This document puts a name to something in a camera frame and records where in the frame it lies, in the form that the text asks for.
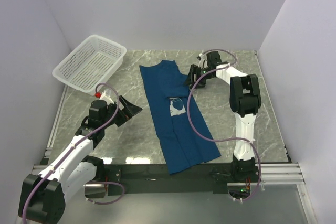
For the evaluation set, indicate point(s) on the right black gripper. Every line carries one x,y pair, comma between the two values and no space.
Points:
194,70

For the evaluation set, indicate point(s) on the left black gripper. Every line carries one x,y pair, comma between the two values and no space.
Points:
128,111

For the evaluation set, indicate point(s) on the blue mickey mouse t-shirt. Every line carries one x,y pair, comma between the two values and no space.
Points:
184,137

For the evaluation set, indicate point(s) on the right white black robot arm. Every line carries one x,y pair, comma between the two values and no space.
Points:
244,101

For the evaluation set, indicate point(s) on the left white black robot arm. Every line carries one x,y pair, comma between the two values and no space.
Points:
44,196

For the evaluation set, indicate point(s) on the white plastic mesh basket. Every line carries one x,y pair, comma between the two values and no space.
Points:
92,62

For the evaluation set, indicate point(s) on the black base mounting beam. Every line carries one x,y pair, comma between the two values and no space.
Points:
155,178

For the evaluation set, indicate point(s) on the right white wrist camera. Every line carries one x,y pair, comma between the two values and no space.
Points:
202,61

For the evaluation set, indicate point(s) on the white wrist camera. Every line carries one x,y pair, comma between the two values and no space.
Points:
105,95
202,61

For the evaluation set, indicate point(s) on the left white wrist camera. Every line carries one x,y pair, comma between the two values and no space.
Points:
105,95

